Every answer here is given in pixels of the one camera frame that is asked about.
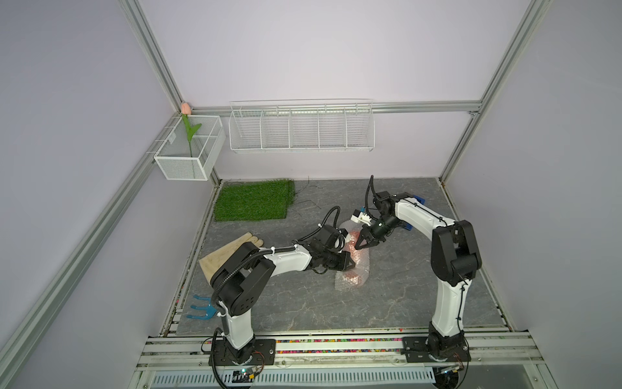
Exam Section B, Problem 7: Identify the small white mesh basket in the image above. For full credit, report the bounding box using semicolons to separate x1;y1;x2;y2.
154;114;226;182

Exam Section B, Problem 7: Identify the red plastic wine glass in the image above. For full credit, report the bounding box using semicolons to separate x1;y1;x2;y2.
339;230;370;288

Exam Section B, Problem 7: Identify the long white wire basket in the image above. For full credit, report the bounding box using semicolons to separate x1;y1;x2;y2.
228;99;376;153

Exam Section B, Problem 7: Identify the green artificial grass mat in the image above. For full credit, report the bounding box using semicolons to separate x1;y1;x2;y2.
214;179;295;222

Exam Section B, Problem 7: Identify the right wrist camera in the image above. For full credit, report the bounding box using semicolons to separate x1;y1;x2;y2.
351;209;374;226

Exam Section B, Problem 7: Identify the pink artificial tulip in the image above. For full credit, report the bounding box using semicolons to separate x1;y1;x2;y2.
181;102;202;157

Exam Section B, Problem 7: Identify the blue tape dispenser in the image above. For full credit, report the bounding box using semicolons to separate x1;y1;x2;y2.
409;195;425;205

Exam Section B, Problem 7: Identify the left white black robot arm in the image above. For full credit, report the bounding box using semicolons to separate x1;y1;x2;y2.
209;206;356;364

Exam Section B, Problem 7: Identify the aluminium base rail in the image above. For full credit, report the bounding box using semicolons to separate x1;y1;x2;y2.
129;330;557;388

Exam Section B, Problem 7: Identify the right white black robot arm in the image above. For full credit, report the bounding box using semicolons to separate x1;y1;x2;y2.
351;178;482;362

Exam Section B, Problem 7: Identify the blue yellow garden rake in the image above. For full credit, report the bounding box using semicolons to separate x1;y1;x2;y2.
186;294;218;320

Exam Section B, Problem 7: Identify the clear bubble wrap sheet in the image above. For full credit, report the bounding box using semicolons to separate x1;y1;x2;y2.
334;217;373;293

